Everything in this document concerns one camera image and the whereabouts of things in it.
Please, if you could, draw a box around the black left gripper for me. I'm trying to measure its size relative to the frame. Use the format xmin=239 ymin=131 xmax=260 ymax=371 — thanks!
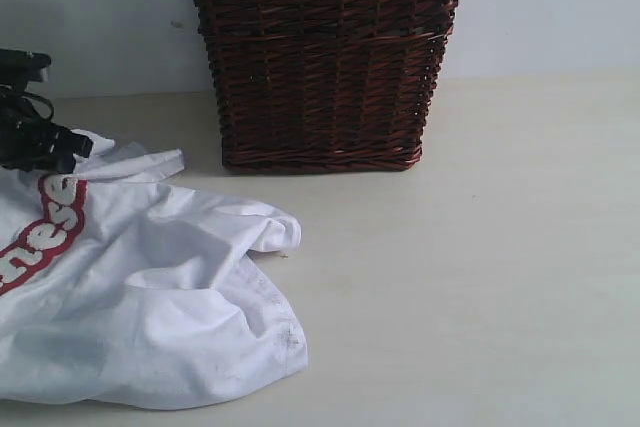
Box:
xmin=1 ymin=86 xmax=94 ymax=174

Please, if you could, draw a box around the white t-shirt red lettering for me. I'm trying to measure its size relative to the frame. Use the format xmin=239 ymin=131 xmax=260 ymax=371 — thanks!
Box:
xmin=1 ymin=136 xmax=308 ymax=410

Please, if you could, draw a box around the dark red wicker basket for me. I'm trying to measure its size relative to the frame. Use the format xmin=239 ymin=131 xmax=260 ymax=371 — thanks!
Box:
xmin=194 ymin=0 xmax=458 ymax=173

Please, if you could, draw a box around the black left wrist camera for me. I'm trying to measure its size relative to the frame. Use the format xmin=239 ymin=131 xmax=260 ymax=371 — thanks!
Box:
xmin=0 ymin=49 xmax=52 ymax=85

